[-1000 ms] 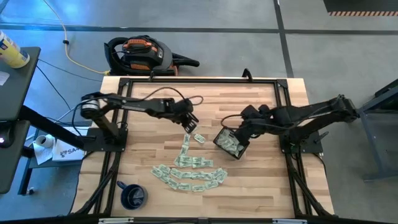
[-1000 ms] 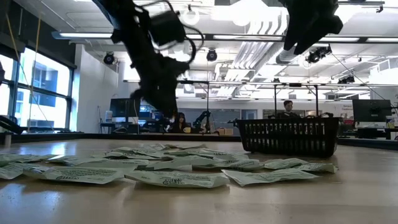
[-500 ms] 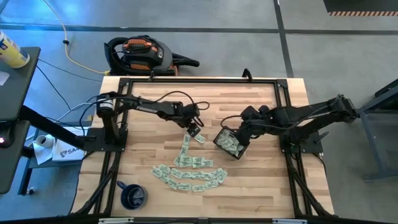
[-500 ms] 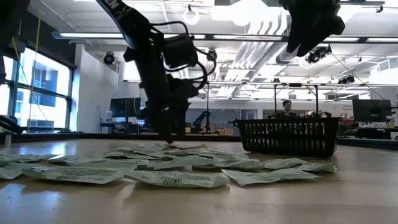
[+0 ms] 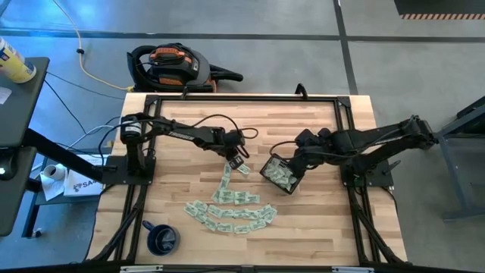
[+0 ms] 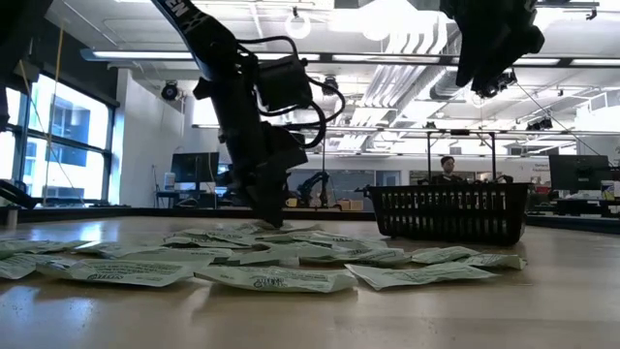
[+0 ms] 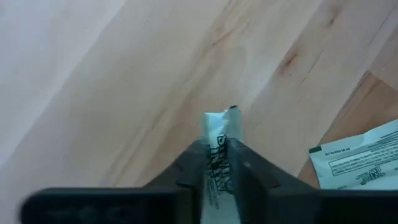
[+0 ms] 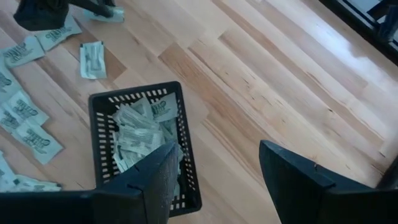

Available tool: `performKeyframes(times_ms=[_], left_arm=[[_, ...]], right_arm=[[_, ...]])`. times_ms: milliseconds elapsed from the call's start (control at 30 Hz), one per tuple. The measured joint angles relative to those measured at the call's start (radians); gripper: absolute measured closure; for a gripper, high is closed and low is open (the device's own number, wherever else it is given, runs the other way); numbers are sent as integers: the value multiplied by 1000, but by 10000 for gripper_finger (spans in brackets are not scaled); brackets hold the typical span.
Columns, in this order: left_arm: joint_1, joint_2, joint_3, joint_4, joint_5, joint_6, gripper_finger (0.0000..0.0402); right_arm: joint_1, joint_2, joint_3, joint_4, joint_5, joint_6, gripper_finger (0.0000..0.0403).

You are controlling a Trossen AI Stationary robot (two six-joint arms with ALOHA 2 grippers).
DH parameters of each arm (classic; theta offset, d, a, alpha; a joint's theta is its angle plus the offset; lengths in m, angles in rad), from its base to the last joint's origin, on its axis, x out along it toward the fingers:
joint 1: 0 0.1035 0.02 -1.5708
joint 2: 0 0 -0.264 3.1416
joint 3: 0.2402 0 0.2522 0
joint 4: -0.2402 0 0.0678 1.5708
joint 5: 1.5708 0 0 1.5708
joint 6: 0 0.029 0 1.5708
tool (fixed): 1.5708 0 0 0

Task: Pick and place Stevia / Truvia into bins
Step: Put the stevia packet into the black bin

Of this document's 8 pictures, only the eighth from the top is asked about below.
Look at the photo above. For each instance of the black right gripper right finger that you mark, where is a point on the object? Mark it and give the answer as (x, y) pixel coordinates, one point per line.
(289, 180)

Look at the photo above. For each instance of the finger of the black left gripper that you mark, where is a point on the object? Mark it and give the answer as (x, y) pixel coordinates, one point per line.
(107, 2)
(90, 6)

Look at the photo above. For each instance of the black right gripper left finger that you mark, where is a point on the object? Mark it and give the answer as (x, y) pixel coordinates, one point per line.
(155, 183)

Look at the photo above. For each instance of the green white stevia packet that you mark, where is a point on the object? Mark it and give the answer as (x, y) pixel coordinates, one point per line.
(34, 185)
(140, 140)
(171, 129)
(23, 51)
(9, 121)
(59, 33)
(26, 109)
(38, 143)
(164, 107)
(92, 59)
(124, 160)
(133, 118)
(143, 104)
(4, 168)
(117, 17)
(6, 82)

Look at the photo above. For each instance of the black slotted plastic basket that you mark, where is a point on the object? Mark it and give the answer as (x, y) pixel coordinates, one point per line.
(96, 105)

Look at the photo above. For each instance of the black stand leg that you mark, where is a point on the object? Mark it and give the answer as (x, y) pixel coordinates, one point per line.
(385, 21)

